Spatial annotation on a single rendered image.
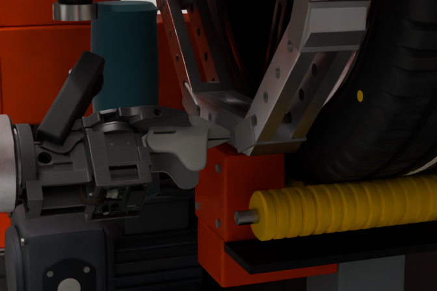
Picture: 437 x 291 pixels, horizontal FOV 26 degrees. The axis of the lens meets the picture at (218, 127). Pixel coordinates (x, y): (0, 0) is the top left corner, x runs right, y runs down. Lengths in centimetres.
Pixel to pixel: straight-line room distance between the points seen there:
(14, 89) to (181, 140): 68
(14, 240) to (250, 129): 51
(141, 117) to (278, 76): 18
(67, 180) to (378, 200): 41
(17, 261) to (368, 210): 56
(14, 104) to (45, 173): 69
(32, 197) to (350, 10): 35
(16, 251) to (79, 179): 57
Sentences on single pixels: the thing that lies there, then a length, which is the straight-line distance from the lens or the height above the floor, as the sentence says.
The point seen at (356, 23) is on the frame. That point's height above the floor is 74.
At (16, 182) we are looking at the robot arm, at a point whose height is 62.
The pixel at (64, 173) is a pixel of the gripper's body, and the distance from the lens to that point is 87.
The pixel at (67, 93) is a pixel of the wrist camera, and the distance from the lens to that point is 91.
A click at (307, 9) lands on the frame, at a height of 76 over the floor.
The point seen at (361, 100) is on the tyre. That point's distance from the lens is 100.
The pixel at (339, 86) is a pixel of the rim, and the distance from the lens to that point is 104.
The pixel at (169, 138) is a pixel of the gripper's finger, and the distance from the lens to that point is 91.
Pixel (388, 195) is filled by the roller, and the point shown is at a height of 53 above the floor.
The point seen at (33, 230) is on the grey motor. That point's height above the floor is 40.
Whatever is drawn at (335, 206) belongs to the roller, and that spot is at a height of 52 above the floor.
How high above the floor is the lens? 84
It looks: 12 degrees down
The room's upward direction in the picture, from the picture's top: straight up
